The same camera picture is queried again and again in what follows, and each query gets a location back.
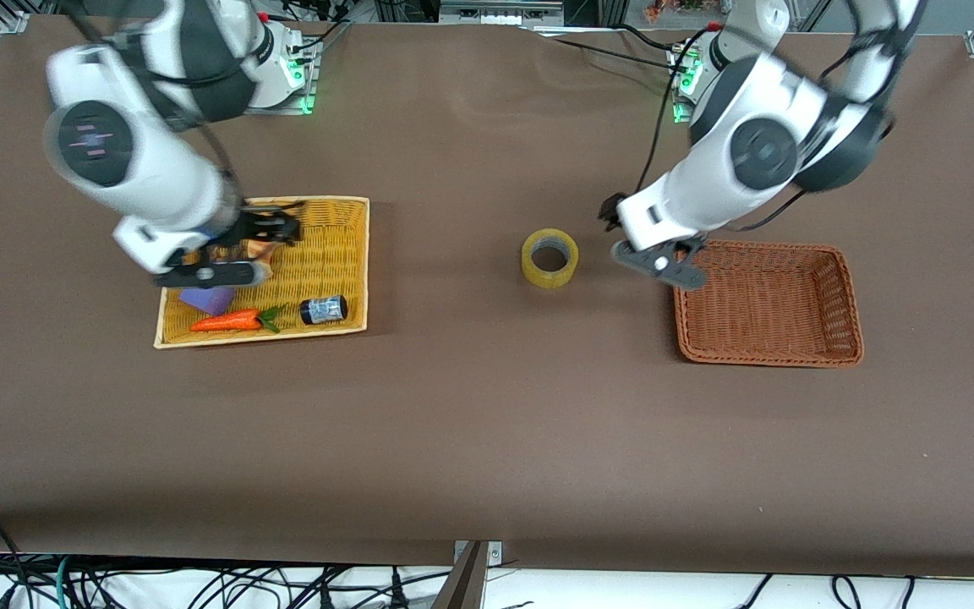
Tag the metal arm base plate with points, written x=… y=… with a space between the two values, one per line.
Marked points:
x=308 y=106
x=680 y=110

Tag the orange toy carrot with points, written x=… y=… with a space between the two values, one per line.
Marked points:
x=225 y=321

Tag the clear yellowish tape roll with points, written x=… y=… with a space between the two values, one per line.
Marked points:
x=549 y=279

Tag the small black can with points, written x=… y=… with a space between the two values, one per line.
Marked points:
x=324 y=310

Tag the brown toy root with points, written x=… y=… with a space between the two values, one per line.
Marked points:
x=221 y=252

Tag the yellow wicker basket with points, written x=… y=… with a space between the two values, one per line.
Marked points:
x=335 y=254

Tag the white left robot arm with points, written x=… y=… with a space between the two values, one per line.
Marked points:
x=707 y=194

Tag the purple foam block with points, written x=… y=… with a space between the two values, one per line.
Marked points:
x=206 y=300

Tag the brown wicker basket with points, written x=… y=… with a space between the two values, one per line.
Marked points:
x=791 y=313

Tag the black power plug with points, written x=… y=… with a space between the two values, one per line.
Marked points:
x=324 y=595
x=397 y=595

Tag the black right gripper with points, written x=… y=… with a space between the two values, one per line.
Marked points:
x=260 y=227

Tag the metal table edge bracket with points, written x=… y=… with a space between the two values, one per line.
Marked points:
x=495 y=554

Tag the colourful background objects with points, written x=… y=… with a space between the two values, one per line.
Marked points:
x=673 y=7

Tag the striped toy croissant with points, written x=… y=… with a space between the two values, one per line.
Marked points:
x=260 y=251

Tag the grey equipment box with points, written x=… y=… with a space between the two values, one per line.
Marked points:
x=500 y=13

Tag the dark brown post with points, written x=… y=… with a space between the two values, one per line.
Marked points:
x=462 y=588

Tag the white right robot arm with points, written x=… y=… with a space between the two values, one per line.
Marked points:
x=140 y=169

